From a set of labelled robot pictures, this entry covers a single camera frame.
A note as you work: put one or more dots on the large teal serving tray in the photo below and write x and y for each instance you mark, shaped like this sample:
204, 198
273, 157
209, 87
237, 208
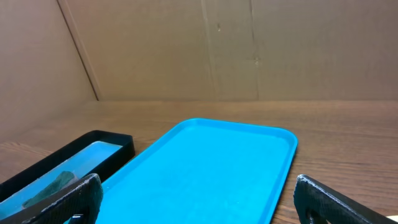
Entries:
203, 171

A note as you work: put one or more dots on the blue mat in tray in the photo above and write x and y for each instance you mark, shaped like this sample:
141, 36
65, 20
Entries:
80, 164

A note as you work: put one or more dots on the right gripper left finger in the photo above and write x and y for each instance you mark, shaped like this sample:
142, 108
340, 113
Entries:
82, 198

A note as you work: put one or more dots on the small black tray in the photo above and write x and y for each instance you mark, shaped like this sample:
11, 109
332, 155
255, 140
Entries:
105, 169

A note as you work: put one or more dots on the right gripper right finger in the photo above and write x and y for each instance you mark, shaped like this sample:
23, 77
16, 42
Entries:
317, 203

